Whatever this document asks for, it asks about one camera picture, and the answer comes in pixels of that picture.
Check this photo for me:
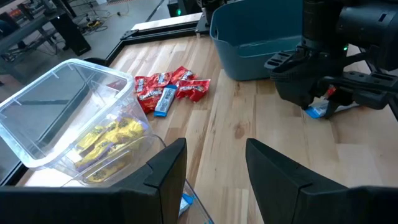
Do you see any black aluminium table frame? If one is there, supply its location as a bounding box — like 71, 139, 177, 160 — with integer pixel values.
83, 12, 218, 68

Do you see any clear plastic bin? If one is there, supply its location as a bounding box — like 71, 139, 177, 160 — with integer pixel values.
0, 58, 167, 187
178, 179, 215, 224

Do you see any teal plastic bin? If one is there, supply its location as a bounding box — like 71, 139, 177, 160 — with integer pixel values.
209, 0, 304, 82

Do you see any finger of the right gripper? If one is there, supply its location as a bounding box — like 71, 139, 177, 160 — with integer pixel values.
264, 51, 315, 110
323, 71, 398, 121

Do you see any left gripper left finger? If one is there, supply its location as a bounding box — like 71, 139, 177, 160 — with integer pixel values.
0, 138, 188, 224

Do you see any black metal table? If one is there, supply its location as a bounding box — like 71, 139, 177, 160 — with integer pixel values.
0, 0, 92, 85

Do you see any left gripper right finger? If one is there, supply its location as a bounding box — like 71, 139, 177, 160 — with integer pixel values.
245, 138, 398, 224

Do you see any white blue Hershey's bar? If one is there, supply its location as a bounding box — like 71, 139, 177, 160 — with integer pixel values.
154, 84, 178, 118
178, 192, 195, 218
303, 98, 361, 120

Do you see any yellow Butterfinger candy pack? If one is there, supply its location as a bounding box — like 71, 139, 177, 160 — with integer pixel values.
85, 155, 131, 184
108, 117, 147, 147
76, 124, 109, 153
76, 136, 131, 169

